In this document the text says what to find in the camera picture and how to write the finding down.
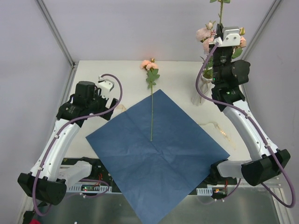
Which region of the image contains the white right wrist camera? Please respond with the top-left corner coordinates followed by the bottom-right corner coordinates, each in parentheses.
top-left (214, 24), bottom-right (241, 47)

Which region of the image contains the red black object corner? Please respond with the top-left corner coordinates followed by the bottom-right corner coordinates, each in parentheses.
top-left (21, 210), bottom-right (45, 224)

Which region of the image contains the aluminium frame post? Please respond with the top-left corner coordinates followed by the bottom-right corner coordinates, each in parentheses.
top-left (241, 0), bottom-right (283, 60)
top-left (35, 0), bottom-right (77, 69)

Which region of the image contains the white ribbed ceramic vase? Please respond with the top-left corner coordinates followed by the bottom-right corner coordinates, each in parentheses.
top-left (191, 76), bottom-right (212, 107)

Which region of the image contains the cream printed ribbon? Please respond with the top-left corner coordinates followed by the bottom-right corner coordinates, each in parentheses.
top-left (200, 121), bottom-right (231, 142)

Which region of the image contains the aluminium frame post right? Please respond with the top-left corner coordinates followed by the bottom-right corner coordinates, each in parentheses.
top-left (241, 0), bottom-right (283, 60)

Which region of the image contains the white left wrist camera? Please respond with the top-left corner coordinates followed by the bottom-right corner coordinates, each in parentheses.
top-left (97, 76), bottom-right (114, 98)

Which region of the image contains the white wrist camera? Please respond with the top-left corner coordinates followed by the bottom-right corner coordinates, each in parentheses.
top-left (214, 24), bottom-right (241, 47)
top-left (97, 76), bottom-right (114, 98)

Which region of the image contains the pink rose stem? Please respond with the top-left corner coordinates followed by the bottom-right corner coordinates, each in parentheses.
top-left (196, 21), bottom-right (216, 79)
top-left (209, 0), bottom-right (231, 25)
top-left (232, 27), bottom-right (247, 59)

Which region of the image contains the aluminium frame post left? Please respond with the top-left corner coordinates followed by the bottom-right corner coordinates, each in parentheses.
top-left (35, 0), bottom-right (77, 69)

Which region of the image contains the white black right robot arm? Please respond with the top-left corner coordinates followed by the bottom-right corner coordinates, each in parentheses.
top-left (210, 24), bottom-right (291, 186)

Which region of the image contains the white slotted cable duct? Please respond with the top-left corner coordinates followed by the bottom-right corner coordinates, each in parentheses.
top-left (196, 187), bottom-right (213, 196)
top-left (66, 183), bottom-right (112, 194)

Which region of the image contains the blue wrapping paper sheet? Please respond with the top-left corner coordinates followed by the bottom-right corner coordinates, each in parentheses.
top-left (86, 90), bottom-right (229, 224)

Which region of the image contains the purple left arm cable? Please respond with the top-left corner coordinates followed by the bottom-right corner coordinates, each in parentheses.
top-left (32, 73), bottom-right (124, 217)

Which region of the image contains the pink rose stem remaining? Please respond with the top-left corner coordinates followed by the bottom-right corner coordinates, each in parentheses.
top-left (140, 58), bottom-right (160, 141)

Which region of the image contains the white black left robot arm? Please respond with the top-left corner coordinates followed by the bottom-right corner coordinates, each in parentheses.
top-left (17, 78), bottom-right (118, 205)

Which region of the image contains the white slotted cable duct right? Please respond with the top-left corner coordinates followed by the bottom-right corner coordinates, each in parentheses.
top-left (196, 187), bottom-right (213, 196)

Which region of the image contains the white slotted cable duct left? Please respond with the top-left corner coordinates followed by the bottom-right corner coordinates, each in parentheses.
top-left (66, 183), bottom-right (112, 194)

